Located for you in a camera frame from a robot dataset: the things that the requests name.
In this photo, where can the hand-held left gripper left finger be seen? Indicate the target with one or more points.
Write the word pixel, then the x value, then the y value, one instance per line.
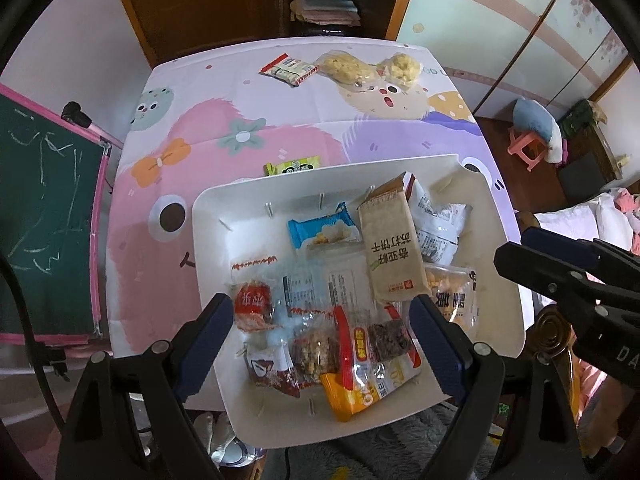
pixel 210 340

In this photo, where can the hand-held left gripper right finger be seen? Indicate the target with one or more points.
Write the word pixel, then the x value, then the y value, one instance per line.
pixel 435 345

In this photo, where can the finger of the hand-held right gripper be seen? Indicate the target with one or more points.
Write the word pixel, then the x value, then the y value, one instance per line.
pixel 540 272
pixel 555 247

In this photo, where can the brownie packet with red edge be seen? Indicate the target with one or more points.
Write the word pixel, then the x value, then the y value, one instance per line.
pixel 385 345

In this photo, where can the translucent yellow cake packet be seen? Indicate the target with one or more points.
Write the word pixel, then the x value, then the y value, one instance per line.
pixel 450 295

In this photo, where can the brown white snack packet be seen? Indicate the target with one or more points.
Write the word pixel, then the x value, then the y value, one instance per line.
pixel 267 372

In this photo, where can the clear packet with zigzag edge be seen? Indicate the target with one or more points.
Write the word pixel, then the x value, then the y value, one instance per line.
pixel 260 275

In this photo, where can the clear nut bar packet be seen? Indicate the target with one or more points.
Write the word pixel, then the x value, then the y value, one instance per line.
pixel 312 355

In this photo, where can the orange white snack packet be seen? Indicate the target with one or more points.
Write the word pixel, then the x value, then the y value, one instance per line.
pixel 345 400

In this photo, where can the white packet with black print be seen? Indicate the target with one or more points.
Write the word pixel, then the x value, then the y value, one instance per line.
pixel 440 220

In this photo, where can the soda cracker packet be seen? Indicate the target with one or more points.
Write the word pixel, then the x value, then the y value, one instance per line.
pixel 392 240

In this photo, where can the white plastic tray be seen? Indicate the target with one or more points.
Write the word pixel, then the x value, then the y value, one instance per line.
pixel 240 210

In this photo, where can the blue white snack packet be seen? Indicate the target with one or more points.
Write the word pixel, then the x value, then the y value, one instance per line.
pixel 322 227

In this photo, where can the white pillow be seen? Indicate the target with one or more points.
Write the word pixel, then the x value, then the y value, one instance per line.
pixel 575 220

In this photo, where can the dark wooden cabinet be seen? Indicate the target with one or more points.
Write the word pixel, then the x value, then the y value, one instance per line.
pixel 590 165

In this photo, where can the pink plastic stool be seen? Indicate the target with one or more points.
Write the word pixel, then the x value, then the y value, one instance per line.
pixel 535 117
pixel 525 147

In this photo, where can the grey fluffy rug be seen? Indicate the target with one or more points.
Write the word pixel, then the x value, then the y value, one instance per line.
pixel 380 455

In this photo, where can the green snack packet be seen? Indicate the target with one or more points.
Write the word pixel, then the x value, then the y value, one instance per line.
pixel 292 166

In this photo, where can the printed cartoon tablecloth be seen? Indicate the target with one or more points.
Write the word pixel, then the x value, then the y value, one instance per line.
pixel 200 125

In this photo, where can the sliding wardrobe doors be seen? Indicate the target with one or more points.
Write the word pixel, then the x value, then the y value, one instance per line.
pixel 500 20

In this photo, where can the yellow cookie packet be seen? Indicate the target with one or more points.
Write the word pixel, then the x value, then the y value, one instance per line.
pixel 402 67
pixel 345 67

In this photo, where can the black clamp knob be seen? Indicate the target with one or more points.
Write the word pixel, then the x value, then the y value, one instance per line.
pixel 75 112

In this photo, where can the red white snack packet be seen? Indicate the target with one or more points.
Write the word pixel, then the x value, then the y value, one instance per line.
pixel 290 70

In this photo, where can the stack of folded papers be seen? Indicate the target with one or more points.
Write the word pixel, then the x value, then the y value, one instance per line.
pixel 325 7

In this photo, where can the wooden bookshelf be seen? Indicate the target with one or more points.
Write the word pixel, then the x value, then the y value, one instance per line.
pixel 200 5

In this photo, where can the carved wooden chair post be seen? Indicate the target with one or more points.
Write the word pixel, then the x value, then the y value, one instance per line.
pixel 552 332

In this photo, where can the green chalkboard with pink frame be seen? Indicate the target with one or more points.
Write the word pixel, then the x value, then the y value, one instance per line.
pixel 45 200

